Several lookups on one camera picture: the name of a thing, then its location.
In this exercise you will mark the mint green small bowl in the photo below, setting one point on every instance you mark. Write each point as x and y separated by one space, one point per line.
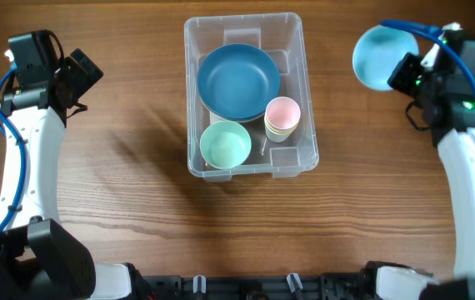
225 139

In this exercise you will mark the cream cup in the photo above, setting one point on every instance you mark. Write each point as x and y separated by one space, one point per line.
276 138

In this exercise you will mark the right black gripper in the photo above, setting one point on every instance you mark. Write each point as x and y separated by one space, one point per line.
398 80

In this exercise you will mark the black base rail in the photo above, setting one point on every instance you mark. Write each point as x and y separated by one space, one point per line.
325 286

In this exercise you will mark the pink small bowl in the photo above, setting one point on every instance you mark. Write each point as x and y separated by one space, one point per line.
222 163

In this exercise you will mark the light blue small bowl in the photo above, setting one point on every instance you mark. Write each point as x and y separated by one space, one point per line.
376 54

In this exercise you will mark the yellow cup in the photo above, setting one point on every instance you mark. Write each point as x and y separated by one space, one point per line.
279 131

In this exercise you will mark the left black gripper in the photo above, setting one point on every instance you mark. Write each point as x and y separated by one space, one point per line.
84 80

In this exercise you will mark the pink cup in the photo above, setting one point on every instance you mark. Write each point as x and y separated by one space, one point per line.
283 114

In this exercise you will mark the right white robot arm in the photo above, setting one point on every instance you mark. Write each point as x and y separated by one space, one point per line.
457 154

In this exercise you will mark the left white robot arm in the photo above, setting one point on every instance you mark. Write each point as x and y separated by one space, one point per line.
39 258

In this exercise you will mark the clear plastic storage container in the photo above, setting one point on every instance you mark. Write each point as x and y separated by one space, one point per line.
280 35

